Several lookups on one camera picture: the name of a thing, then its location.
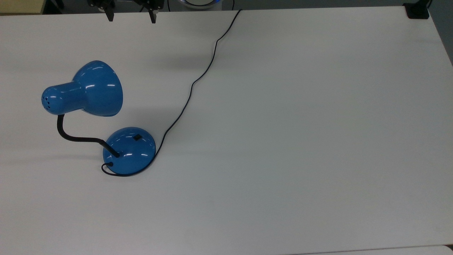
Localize blue desk lamp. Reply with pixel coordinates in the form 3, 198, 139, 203
41, 60, 156, 175

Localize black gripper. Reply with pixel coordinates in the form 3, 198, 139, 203
87, 0, 164, 24

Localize black lamp power cable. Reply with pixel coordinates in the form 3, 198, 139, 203
101, 9, 243, 177

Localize beige wooden cabinet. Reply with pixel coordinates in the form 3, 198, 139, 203
0, 0, 45, 16

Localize black table clamp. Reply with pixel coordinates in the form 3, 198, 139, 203
403, 0, 431, 19

